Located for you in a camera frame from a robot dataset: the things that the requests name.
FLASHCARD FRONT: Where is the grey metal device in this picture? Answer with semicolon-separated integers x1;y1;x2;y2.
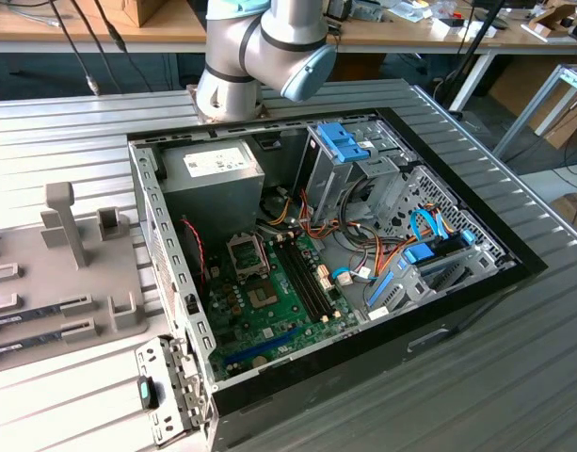
351;0;386;21

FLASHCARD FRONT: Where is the red black twisted wire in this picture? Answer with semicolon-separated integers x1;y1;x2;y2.
181;215;210;283

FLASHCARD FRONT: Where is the orange power wire bundle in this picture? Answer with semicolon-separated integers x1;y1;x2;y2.
297;187;411;286

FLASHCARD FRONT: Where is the grey metal card bracket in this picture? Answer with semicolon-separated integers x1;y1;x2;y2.
135;334;213;447

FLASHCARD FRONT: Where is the aluminium profile frame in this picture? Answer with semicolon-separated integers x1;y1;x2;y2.
492;63;577;161

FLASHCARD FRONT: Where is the black teal latch button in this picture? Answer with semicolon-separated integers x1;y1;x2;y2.
136;375;161;410

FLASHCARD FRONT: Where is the black tripod stand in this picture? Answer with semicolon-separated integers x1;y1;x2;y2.
433;0;508;112

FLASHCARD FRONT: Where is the grey parts rack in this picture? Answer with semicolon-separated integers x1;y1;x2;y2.
0;181;151;377

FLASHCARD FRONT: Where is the blue disk carrier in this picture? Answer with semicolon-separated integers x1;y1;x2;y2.
365;268;414;312
400;229;477;267

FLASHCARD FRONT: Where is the open small cardboard box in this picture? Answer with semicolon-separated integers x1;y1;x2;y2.
527;3;577;39

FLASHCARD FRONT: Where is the grey power supply unit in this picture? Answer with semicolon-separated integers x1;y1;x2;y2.
158;138;266;236

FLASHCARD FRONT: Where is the blue wire white plug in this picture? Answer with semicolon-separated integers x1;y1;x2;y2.
331;266;381;287

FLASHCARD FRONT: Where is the black open PC case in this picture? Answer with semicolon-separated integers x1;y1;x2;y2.
126;106;549;452

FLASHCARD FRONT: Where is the grey metal disk bay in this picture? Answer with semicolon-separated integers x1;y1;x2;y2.
362;242;518;324

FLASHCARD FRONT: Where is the black RAM slot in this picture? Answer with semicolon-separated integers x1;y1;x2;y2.
287;232;342;319
274;234;330;324

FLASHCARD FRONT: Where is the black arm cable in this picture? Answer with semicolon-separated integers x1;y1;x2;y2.
69;0;153;95

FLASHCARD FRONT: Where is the green motherboard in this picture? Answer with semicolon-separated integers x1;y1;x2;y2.
203;233;364;383

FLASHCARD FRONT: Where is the grey cable silver plug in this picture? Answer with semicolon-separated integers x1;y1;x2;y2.
50;0;102;96

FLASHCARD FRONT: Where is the black wire bundle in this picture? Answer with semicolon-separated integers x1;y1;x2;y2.
338;176;381;258

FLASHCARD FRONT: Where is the blue plastic drive latch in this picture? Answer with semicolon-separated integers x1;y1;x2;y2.
317;121;370;164

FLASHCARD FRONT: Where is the flat blue data wire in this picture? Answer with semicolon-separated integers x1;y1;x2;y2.
409;208;454;244

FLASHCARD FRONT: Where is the blue expansion slot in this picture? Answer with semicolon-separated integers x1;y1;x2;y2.
223;328;299;369

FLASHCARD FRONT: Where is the large flat cardboard sheet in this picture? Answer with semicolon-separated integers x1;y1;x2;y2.
488;58;577;150

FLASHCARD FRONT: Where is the clear plastic packet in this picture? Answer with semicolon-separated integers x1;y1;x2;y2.
393;0;433;23

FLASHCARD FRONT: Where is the brown cardboard box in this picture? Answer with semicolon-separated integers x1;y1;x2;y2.
73;0;170;28

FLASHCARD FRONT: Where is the grey metal drive cage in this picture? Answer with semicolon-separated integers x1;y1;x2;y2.
299;120;419;227

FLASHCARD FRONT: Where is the blue RAM stick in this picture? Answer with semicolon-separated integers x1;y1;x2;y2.
0;331;66;364
0;304;64;330

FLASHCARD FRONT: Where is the metal socket cover frame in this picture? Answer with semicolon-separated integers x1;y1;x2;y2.
225;233;271;284

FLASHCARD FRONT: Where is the wooden desk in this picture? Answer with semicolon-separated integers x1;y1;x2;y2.
334;0;577;112
0;0;209;54

